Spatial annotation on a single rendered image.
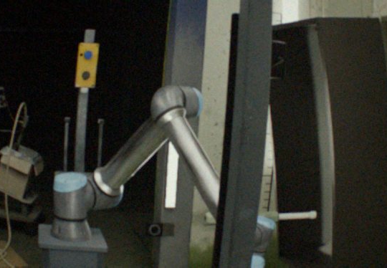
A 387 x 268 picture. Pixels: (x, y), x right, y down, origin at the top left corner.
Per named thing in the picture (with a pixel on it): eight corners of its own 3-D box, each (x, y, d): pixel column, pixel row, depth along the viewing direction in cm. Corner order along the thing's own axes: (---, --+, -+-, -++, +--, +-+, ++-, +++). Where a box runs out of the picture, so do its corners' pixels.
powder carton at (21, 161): (1, 174, 433) (12, 136, 432) (38, 192, 439) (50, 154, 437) (-14, 183, 380) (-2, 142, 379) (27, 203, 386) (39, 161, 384)
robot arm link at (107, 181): (69, 189, 219) (170, 74, 185) (95, 186, 233) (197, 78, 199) (84, 218, 214) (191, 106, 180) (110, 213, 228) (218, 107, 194)
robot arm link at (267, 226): (267, 226, 164) (256, 257, 167) (282, 220, 174) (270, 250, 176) (244, 216, 169) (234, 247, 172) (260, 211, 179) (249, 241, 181)
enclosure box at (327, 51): (330, 241, 263) (314, 26, 247) (388, 270, 206) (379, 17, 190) (277, 258, 254) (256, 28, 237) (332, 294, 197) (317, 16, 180)
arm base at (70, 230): (51, 240, 194) (49, 218, 194) (50, 228, 213) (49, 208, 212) (92, 243, 200) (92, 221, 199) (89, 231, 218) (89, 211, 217)
